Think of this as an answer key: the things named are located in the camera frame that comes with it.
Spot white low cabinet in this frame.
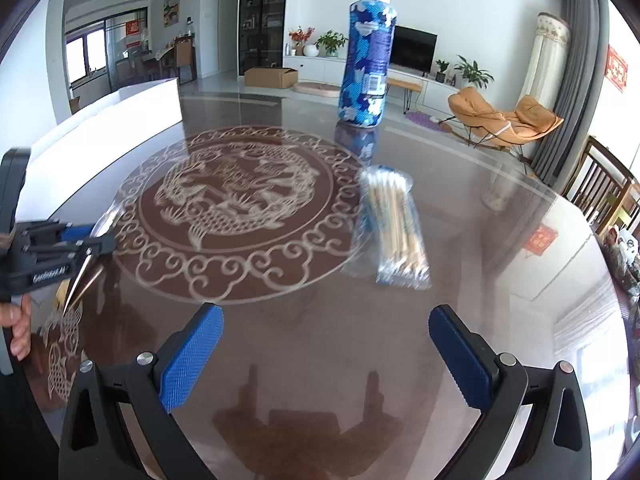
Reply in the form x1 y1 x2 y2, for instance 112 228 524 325
282 55 481 111

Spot dark wooden slatted chair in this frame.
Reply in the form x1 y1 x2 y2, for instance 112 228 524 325
562 135 636 223

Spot large leafy potted plant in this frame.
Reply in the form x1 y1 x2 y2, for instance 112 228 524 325
454 55 495 91

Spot grey curtain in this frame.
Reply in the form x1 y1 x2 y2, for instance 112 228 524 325
530 0 613 186

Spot purple floor mat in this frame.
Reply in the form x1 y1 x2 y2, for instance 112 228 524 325
404 111 448 133

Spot round beige floor cushion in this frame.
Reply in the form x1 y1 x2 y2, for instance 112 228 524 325
292 81 342 100

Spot blue camouflage bottle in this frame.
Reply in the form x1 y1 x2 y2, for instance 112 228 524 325
337 0 396 128

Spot red wall decoration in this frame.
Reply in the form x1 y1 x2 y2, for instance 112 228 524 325
606 44 629 93

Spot brown patterned glass desktop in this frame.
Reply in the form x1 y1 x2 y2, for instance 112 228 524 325
30 85 631 480

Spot black television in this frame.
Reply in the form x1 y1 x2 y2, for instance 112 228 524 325
392 25 438 73

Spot bushy green potted plant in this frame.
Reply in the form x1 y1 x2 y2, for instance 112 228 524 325
316 30 349 58

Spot wooden bench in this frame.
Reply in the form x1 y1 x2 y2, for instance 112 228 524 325
386 77 425 113

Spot cloth-covered standing air conditioner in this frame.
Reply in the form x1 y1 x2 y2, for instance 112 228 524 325
517 11 572 116

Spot cotton swab packet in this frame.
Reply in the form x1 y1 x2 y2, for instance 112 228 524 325
342 164 433 291

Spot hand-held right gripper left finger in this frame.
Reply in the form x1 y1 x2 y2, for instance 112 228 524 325
59 302 225 480

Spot cardboard box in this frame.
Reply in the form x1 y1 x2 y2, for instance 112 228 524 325
243 66 299 90

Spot dark glass display cabinet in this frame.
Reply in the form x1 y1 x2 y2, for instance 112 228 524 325
236 0 291 75

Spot orange lounge chair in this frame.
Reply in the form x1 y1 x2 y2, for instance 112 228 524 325
447 86 565 153

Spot person's left hand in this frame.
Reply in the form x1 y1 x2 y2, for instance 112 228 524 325
0 294 33 361

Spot colourful clutter pile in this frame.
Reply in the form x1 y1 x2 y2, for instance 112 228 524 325
602 225 640 301

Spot red flowers in vase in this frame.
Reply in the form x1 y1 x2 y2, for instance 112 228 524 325
289 26 316 56

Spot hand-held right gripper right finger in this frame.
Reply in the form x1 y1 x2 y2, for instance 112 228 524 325
428 304 593 480

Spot white storage box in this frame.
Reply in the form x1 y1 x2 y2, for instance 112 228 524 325
27 77 183 211

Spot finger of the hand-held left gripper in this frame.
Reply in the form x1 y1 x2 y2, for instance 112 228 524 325
20 221 98 242
25 236 118 263

